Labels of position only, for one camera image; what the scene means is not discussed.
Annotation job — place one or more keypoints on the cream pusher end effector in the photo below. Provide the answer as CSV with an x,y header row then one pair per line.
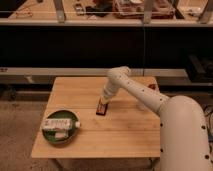
x,y
104,100

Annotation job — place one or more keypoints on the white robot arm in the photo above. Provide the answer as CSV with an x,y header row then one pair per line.
x,y
184,144

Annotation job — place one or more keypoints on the wooden table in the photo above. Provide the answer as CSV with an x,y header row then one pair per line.
x,y
127,130

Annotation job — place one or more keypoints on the green round plate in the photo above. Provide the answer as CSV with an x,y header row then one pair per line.
x,y
60,114

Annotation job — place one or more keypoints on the clear cup with brown contents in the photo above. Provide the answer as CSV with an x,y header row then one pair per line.
x,y
152,87

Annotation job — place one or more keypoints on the white labelled bottle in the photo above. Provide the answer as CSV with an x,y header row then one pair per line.
x,y
60,124

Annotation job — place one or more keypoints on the small white tube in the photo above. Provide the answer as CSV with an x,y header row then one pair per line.
x,y
61,135

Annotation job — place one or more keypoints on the black device on shelf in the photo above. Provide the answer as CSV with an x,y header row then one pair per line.
x,y
100,10

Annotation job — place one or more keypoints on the small remote on shelf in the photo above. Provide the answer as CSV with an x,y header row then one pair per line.
x,y
79,9

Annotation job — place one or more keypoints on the tray of items on shelf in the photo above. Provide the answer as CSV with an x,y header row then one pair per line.
x,y
135,9

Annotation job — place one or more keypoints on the eyeglasses on shelf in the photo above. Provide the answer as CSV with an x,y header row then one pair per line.
x,y
24,13

